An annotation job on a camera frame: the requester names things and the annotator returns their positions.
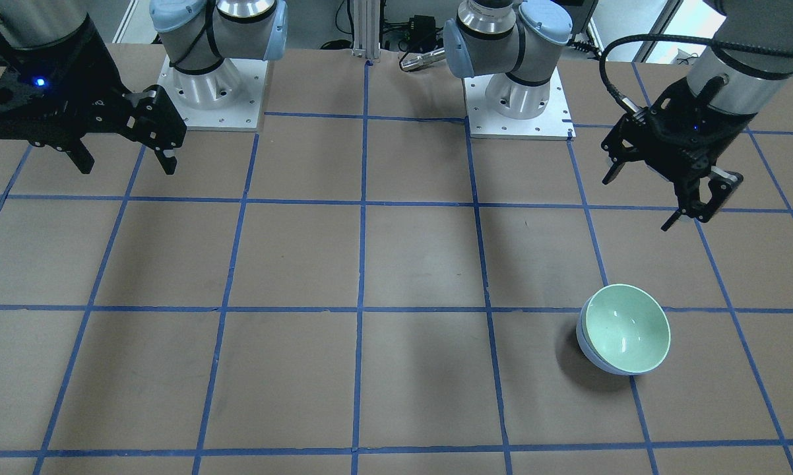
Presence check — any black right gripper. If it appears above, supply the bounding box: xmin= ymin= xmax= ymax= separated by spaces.
xmin=0 ymin=17 xmax=187 ymax=175

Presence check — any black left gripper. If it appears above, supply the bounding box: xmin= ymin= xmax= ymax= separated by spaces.
xmin=601 ymin=78 xmax=753 ymax=232

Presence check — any green bowl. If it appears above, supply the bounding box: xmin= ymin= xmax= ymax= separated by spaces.
xmin=585 ymin=284 xmax=671 ymax=376

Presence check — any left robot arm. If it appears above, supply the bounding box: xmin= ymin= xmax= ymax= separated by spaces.
xmin=443 ymin=1 xmax=793 ymax=230

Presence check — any blue bowl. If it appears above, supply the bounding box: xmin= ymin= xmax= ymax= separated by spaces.
xmin=575 ymin=296 xmax=631 ymax=376

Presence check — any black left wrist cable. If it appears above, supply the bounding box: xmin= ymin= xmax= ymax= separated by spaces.
xmin=599 ymin=33 xmax=793 ymax=116

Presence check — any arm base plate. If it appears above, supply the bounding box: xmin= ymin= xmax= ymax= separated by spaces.
xmin=462 ymin=69 xmax=577 ymax=141
xmin=158 ymin=57 xmax=272 ymax=132

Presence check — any aluminium frame post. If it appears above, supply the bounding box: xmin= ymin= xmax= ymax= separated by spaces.
xmin=346 ymin=1 xmax=384 ymax=65

